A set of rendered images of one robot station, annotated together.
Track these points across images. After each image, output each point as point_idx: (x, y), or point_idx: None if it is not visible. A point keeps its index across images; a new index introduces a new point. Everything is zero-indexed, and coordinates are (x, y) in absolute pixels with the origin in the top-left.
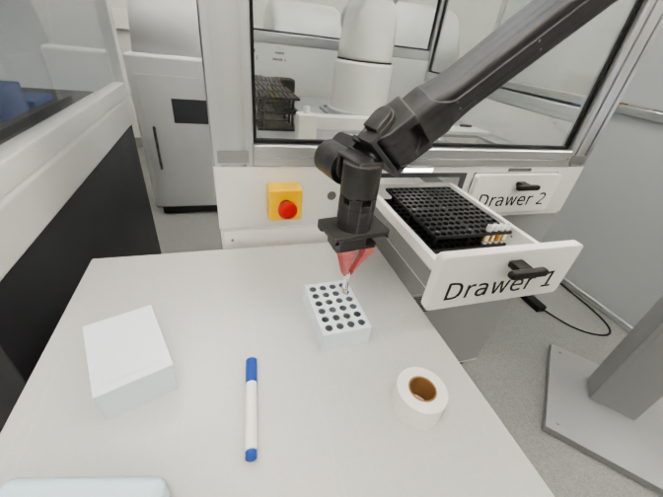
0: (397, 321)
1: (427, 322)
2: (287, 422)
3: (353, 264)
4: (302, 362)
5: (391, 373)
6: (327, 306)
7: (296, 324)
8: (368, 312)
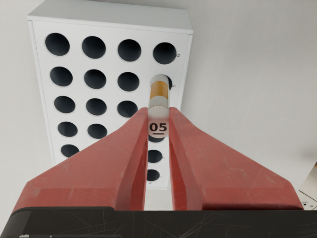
0: (256, 133)
1: (315, 151)
2: (2, 214)
3: (171, 180)
4: (29, 157)
5: (169, 203)
6: (85, 119)
7: (22, 79)
8: (214, 92)
